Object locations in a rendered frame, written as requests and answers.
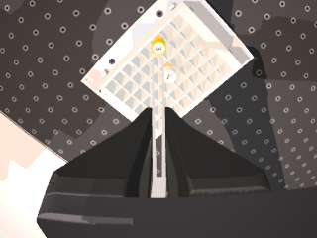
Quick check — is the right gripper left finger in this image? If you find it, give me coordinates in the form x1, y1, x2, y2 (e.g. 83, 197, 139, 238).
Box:
45, 107, 153, 197

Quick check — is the white grid rack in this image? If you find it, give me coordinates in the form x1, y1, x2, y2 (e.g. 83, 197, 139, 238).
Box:
97, 1, 241, 136

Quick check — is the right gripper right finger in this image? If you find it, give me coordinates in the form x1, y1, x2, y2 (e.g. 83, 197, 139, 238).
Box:
164, 107, 272, 197

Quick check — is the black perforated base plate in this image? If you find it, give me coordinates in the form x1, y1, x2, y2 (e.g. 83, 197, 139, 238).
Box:
0, 0, 317, 191

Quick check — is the grey rectangular metal plate with slots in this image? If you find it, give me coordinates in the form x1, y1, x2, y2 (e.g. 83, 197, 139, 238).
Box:
82, 0, 253, 117

